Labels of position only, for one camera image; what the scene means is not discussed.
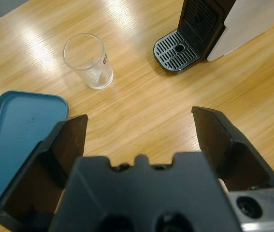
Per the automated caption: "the metal grid drip tray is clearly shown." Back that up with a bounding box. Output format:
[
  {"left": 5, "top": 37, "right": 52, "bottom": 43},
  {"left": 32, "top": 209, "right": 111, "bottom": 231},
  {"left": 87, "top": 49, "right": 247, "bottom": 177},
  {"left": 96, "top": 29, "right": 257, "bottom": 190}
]
[{"left": 153, "top": 31, "right": 200, "bottom": 74}]

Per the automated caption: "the white capsule coffee machine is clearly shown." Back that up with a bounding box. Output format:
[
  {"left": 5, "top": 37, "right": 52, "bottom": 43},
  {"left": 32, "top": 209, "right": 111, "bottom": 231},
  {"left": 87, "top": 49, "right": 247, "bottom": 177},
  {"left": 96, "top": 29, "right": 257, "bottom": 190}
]
[{"left": 153, "top": 0, "right": 274, "bottom": 74}]

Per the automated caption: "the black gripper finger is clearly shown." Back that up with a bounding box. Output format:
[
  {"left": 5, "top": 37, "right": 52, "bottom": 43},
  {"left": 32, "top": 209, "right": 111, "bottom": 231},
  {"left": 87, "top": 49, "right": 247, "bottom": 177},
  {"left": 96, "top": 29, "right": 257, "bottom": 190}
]
[
  {"left": 0, "top": 114, "right": 89, "bottom": 232},
  {"left": 191, "top": 106, "right": 274, "bottom": 193}
]

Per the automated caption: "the teal plastic tray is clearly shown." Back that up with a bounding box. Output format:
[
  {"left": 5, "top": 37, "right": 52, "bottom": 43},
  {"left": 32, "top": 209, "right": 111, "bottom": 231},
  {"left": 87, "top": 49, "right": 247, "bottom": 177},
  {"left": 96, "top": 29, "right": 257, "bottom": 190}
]
[{"left": 0, "top": 90, "right": 70, "bottom": 205}]

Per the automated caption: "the clear drinking glass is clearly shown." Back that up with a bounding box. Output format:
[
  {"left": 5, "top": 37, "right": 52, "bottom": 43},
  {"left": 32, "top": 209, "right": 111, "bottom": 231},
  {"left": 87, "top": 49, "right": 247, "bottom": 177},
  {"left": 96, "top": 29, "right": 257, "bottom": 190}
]
[{"left": 63, "top": 33, "right": 114, "bottom": 90}]

